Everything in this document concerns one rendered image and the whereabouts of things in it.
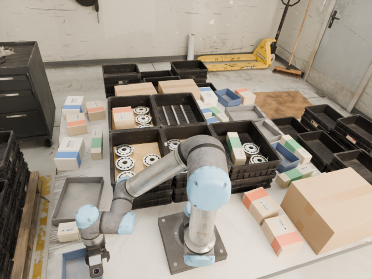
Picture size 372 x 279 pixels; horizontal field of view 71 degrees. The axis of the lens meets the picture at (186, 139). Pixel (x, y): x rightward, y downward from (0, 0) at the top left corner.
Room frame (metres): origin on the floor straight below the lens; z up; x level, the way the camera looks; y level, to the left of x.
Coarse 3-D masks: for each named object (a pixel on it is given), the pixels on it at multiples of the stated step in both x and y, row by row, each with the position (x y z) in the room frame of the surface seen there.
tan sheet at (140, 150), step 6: (138, 144) 1.18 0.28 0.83; (144, 144) 1.19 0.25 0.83; (150, 144) 1.19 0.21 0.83; (156, 144) 1.20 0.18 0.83; (114, 150) 1.12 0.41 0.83; (138, 150) 1.13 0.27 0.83; (144, 150) 1.14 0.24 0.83; (150, 150) 1.14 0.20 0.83; (156, 150) 1.15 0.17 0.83; (114, 156) 1.06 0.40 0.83; (138, 156) 1.08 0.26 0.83; (144, 156) 1.09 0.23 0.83; (138, 162) 1.03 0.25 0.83; (138, 168) 0.99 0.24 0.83; (144, 168) 0.99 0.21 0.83
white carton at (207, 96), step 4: (200, 88) 2.05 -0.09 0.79; (204, 88) 2.06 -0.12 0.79; (208, 88) 2.07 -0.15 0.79; (204, 92) 1.98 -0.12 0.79; (208, 92) 1.99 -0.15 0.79; (212, 92) 1.99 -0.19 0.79; (200, 96) 1.95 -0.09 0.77; (204, 96) 1.92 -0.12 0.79; (208, 96) 1.92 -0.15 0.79; (212, 96) 1.93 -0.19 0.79; (216, 96) 1.93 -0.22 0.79; (204, 100) 1.87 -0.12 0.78; (208, 100) 1.88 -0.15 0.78; (212, 100) 1.89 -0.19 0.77; (216, 100) 1.91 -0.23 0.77; (212, 104) 1.90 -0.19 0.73; (216, 104) 1.91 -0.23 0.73
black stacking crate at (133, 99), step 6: (144, 96) 1.60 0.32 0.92; (114, 102) 1.54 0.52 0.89; (120, 102) 1.55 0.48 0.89; (126, 102) 1.56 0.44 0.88; (132, 102) 1.57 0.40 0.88; (138, 102) 1.59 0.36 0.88; (144, 102) 1.60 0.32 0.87; (150, 102) 1.56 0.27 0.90; (150, 108) 1.57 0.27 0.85; (150, 114) 1.53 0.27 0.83
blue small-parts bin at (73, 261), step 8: (64, 256) 0.52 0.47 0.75; (72, 256) 0.53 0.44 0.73; (80, 256) 0.54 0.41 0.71; (64, 264) 0.49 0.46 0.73; (72, 264) 0.51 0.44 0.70; (80, 264) 0.51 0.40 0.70; (64, 272) 0.46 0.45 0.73; (72, 272) 0.47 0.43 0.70; (80, 272) 0.48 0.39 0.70; (88, 272) 0.48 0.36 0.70
